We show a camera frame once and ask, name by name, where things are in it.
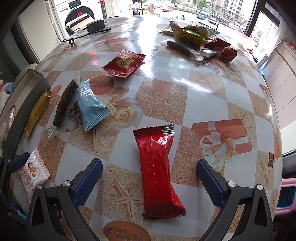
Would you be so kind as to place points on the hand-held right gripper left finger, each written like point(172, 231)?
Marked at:
point(89, 183)

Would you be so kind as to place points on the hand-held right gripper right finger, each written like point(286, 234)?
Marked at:
point(210, 183)

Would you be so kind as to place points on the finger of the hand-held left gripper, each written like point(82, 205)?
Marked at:
point(19, 162)

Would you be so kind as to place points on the pink white snack packet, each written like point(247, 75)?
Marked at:
point(34, 177)

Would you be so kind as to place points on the long red snack packet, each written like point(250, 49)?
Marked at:
point(159, 171)

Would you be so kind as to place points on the dark grey cardboard box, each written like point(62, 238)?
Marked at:
point(34, 92)

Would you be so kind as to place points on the pale pink snack packet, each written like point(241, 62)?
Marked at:
point(10, 115)

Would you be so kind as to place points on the light blue snack packet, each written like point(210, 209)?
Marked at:
point(91, 109)

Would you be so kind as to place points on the brown bar in clear wrapper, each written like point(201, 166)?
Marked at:
point(64, 104)

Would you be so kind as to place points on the blue plastic object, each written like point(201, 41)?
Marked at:
point(284, 197)

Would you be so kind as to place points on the square red snack packet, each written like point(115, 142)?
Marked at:
point(123, 63)

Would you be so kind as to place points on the white cabinet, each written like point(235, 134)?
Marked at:
point(283, 78)

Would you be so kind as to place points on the small red snack packet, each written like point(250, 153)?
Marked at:
point(229, 54)
point(216, 44)

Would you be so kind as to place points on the dark bar in clear wrapper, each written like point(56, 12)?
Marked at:
point(181, 47)

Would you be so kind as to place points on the yellow red-print snack packet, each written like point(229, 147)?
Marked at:
point(186, 38)

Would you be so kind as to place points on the crumpled green snack bag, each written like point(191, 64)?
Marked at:
point(200, 29)

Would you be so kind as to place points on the black power adapter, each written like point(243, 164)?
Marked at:
point(94, 25)

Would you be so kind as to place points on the flat green snack packet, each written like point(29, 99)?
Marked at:
point(167, 32)

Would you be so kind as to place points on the white washing machine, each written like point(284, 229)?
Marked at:
point(78, 14)

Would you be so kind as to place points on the white parked car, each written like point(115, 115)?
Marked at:
point(214, 20)

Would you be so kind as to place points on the orange red snack packet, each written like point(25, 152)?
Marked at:
point(174, 23)

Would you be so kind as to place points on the blue parked car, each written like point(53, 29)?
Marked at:
point(201, 15)

